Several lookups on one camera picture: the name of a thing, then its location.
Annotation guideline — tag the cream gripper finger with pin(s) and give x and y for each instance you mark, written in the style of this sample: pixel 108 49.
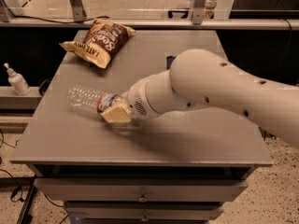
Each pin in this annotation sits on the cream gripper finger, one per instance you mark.
pixel 116 114

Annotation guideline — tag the clear plastic water bottle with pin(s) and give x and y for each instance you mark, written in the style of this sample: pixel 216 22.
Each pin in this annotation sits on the clear plastic water bottle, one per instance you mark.
pixel 91 100

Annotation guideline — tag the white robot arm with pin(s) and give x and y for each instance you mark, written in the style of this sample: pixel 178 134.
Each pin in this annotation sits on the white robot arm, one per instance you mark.
pixel 199 78

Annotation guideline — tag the dark blue rxbar wrapper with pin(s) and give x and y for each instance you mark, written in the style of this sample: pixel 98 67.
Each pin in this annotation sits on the dark blue rxbar wrapper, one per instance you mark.
pixel 169 61

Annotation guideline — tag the white pump dispenser bottle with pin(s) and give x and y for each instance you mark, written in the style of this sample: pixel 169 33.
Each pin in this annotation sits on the white pump dispenser bottle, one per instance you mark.
pixel 17 81

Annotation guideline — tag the brown chip bag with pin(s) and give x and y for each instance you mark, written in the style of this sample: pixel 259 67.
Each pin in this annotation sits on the brown chip bag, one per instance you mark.
pixel 102 42

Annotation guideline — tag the grey drawer cabinet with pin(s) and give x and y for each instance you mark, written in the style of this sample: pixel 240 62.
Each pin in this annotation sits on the grey drawer cabinet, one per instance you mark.
pixel 205 144

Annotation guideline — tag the top grey drawer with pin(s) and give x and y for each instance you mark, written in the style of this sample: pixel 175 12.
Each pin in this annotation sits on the top grey drawer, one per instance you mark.
pixel 141 190

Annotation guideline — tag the grey drawer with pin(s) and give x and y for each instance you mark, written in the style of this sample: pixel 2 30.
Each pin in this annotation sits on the grey drawer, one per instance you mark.
pixel 141 190
pixel 142 211

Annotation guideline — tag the lower grey drawer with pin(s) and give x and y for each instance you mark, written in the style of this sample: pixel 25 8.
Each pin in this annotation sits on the lower grey drawer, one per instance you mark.
pixel 142 211

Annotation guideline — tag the left metal frame post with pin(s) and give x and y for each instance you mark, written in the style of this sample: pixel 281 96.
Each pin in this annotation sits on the left metal frame post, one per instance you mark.
pixel 78 11

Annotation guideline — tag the metal frame post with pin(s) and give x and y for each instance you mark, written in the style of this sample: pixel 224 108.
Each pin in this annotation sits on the metal frame post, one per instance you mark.
pixel 78 11
pixel 198 7

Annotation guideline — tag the right metal frame post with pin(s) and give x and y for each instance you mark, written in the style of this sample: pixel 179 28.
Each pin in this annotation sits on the right metal frame post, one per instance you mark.
pixel 198 7

